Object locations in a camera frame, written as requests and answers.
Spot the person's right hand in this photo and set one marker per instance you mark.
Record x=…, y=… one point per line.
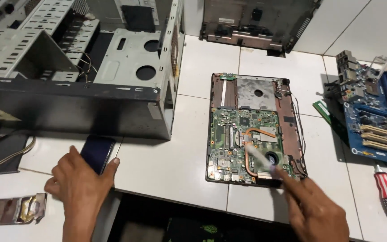
x=317, y=215

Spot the person's left hand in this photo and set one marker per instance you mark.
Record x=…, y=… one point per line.
x=79, y=188

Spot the person's right fingers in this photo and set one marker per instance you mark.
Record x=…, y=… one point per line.
x=289, y=185

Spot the white cleaning brush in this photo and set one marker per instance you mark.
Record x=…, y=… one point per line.
x=258, y=156

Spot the black smartphone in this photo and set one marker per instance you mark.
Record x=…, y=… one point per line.
x=96, y=153

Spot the black laptop cooling fan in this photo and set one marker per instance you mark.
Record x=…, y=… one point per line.
x=270, y=157

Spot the black laptop base chassis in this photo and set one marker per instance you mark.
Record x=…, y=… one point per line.
x=287, y=131

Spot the copper heat pipe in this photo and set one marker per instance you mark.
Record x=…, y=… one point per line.
x=259, y=130

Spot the green laptop motherboard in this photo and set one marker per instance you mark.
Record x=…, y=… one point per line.
x=225, y=141

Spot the green memory module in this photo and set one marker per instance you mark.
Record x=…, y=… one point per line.
x=323, y=111

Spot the dark leaf-print fabric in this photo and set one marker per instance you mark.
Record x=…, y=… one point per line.
x=200, y=230

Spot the blue desktop motherboard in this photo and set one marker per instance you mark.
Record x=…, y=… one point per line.
x=378, y=131

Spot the small green connector board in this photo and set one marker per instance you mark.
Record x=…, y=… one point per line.
x=227, y=76

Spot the dark laptop bottom cover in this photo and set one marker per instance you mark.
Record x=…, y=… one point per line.
x=247, y=30

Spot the open grey desktop computer case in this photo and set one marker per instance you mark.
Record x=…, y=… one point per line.
x=79, y=100

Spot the crumpled silver foil packet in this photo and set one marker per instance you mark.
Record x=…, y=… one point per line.
x=15, y=209

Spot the black flat pouch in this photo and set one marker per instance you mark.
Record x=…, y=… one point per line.
x=3, y=154

